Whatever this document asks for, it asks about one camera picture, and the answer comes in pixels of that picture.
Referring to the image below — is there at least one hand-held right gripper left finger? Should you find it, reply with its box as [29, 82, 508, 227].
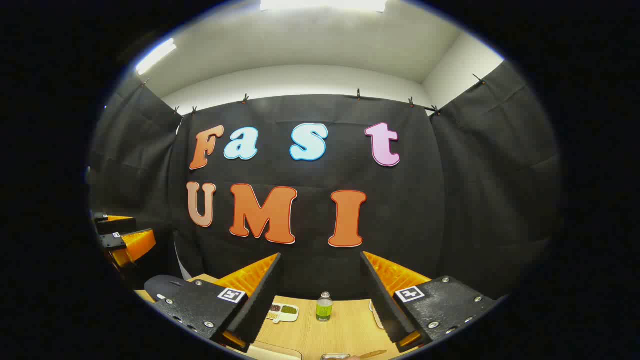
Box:
[151, 252, 283, 353]

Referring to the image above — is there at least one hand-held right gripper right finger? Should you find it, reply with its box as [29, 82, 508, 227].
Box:
[359, 251, 501, 354]

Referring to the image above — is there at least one clear plastic rice container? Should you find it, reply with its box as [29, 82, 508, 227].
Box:
[249, 341, 304, 360]

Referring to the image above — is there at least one white divided dish of grains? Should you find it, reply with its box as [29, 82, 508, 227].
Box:
[265, 303, 300, 324]

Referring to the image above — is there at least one green label plastic bottle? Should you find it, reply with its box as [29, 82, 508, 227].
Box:
[316, 291, 334, 323]

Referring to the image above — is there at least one ceiling light panel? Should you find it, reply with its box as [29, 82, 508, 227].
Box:
[134, 38, 177, 76]

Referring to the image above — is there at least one row of small cloth clips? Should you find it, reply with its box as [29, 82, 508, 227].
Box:
[141, 74, 487, 117]

